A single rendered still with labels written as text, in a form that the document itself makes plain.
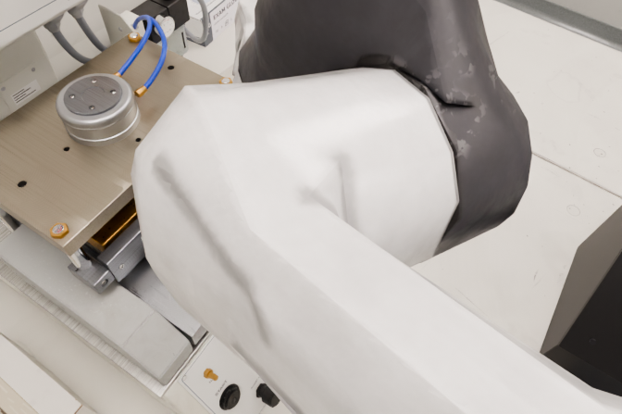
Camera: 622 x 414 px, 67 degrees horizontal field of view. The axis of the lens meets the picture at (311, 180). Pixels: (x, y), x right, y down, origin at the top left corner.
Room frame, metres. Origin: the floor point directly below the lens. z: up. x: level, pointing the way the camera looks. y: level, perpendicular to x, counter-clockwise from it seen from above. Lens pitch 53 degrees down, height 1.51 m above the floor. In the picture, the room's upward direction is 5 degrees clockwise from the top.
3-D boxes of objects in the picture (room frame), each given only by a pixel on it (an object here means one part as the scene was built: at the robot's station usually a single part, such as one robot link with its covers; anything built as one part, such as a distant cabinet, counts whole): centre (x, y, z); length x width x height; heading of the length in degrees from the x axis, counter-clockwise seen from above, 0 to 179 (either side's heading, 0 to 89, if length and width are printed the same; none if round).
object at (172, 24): (0.61, 0.25, 1.05); 0.15 x 0.05 x 0.15; 152
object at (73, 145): (0.39, 0.26, 1.08); 0.31 x 0.24 x 0.13; 152
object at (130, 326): (0.20, 0.24, 0.97); 0.25 x 0.05 x 0.07; 62
